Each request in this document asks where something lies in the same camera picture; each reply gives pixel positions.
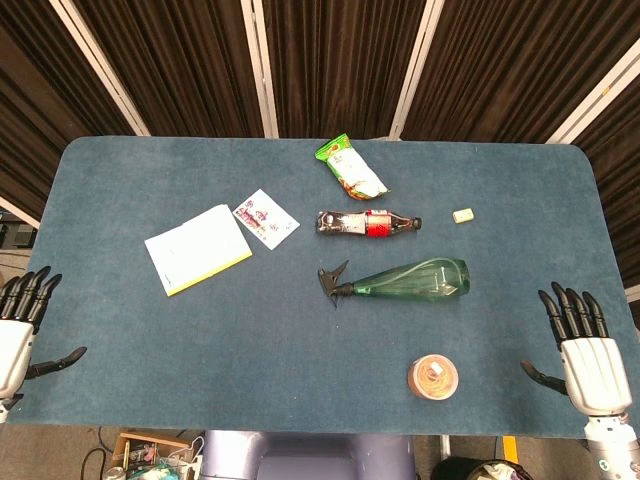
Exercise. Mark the cardboard box with clutter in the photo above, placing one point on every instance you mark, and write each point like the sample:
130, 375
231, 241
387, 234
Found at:
145, 452

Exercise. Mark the small pale eraser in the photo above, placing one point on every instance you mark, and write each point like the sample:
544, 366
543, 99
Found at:
463, 215

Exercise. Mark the printed picture card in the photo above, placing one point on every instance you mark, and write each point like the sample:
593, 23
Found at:
267, 217

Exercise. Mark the white notebook yellow spine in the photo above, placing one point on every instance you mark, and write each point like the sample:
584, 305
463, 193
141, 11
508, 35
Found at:
197, 247

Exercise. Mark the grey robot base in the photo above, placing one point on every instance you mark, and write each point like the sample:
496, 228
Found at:
310, 455

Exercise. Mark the green spray bottle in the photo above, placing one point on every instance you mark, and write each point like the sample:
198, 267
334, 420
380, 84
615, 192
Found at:
415, 282

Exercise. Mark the clear tub of rubber bands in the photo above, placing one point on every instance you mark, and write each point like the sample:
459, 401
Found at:
433, 377

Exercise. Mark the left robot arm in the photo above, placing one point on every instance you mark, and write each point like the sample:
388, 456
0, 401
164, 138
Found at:
7, 410

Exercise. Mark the cola bottle red label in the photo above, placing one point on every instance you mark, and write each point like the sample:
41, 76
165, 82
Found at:
360, 223

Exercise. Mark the green white snack bag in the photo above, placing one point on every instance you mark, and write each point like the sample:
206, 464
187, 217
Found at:
352, 167

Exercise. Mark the blue felt table cover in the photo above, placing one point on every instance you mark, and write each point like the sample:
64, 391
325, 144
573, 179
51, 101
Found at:
300, 350

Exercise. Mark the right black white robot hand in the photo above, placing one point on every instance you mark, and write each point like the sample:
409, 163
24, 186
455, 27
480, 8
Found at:
595, 375

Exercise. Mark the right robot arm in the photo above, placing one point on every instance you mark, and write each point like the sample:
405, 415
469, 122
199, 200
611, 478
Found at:
612, 445

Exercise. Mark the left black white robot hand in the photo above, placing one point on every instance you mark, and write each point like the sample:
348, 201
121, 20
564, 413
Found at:
12, 355

